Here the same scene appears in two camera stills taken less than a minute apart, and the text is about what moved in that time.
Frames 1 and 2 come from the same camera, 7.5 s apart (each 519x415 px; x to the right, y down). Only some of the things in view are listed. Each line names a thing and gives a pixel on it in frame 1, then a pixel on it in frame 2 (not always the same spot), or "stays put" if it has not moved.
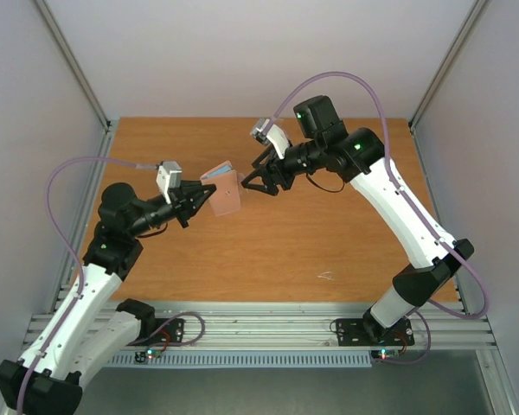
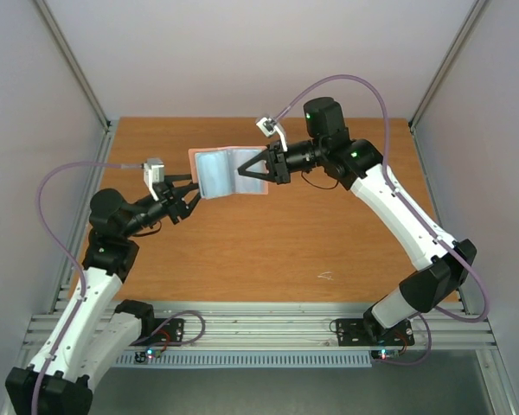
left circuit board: (143, 356) stays put
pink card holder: (224, 199) -> (215, 170)
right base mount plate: (362, 332) stays put
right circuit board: (378, 355) stays put
